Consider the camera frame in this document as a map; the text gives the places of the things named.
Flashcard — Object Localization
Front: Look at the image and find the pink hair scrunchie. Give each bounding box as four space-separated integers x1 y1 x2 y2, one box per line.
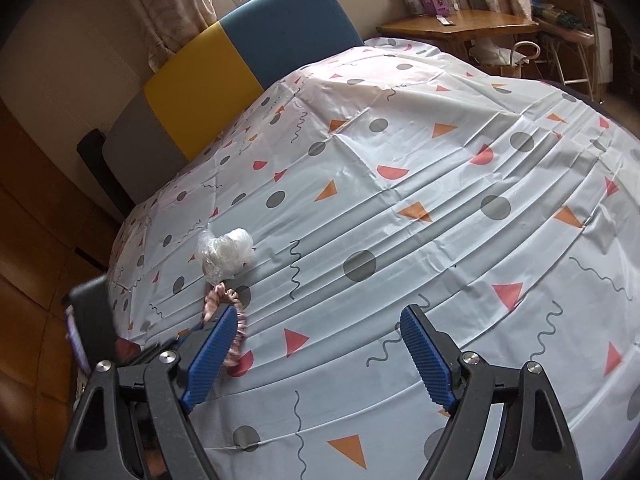
202 282 250 369

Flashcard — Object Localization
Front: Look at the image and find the white ball in plastic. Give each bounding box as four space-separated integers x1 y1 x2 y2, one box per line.
195 229 254 285

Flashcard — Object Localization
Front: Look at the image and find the patterned white bed sheet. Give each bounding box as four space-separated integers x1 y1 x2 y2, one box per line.
110 39 639 479

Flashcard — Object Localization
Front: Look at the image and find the wooden wardrobe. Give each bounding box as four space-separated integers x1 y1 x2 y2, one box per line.
1 108 117 479

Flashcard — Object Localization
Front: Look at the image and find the grey yellow blue headboard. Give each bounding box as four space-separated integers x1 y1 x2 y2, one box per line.
95 0 363 214

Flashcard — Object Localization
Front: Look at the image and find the wooden side table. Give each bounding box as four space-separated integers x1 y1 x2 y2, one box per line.
376 9 538 60

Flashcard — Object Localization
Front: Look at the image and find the pink floral curtain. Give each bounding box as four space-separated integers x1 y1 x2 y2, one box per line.
129 0 217 72

